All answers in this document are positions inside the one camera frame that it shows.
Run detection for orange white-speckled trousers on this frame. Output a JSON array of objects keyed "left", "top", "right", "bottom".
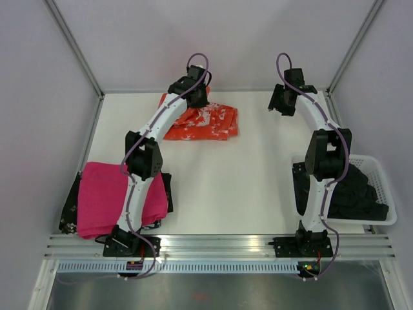
[{"left": 164, "top": 102, "right": 239, "bottom": 141}]

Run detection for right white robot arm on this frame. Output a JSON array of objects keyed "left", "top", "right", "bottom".
[{"left": 268, "top": 68, "right": 352, "bottom": 256}]

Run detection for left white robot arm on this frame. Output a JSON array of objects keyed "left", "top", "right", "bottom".
[{"left": 110, "top": 65, "right": 211, "bottom": 256}]

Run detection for folded magenta trousers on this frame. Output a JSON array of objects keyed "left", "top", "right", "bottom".
[{"left": 77, "top": 162, "right": 173, "bottom": 239}]

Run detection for white plastic basket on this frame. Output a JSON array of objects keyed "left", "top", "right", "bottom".
[{"left": 290, "top": 154, "right": 397, "bottom": 225}]

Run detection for black clothes in basket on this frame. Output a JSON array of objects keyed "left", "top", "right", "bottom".
[{"left": 292, "top": 162, "right": 389, "bottom": 221}]

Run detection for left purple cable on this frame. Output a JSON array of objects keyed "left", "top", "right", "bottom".
[{"left": 119, "top": 53, "right": 210, "bottom": 240}]

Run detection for purple cable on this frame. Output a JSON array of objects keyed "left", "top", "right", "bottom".
[
  {"left": 276, "top": 52, "right": 350, "bottom": 233},
  {"left": 119, "top": 53, "right": 210, "bottom": 240}
]

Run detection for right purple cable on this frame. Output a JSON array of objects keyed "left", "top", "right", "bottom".
[{"left": 276, "top": 52, "right": 350, "bottom": 233}]

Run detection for right aluminium frame post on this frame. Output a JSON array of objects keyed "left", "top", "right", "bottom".
[{"left": 327, "top": 0, "right": 387, "bottom": 97}]

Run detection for aluminium frame post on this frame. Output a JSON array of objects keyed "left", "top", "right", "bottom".
[
  {"left": 43, "top": 0, "right": 105, "bottom": 99},
  {"left": 327, "top": 0, "right": 387, "bottom": 97}
]

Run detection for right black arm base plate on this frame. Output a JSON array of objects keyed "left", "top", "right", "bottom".
[{"left": 268, "top": 237, "right": 333, "bottom": 258}]

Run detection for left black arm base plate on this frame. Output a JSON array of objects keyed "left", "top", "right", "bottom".
[{"left": 103, "top": 236, "right": 161, "bottom": 258}]

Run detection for left aluminium frame post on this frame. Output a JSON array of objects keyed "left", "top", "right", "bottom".
[{"left": 43, "top": 0, "right": 105, "bottom": 99}]

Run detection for aluminium mounting rail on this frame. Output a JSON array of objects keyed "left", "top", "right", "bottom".
[{"left": 43, "top": 234, "right": 396, "bottom": 261}]

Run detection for white slotted cable duct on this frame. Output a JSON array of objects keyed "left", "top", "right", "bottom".
[{"left": 57, "top": 260, "right": 299, "bottom": 274}]

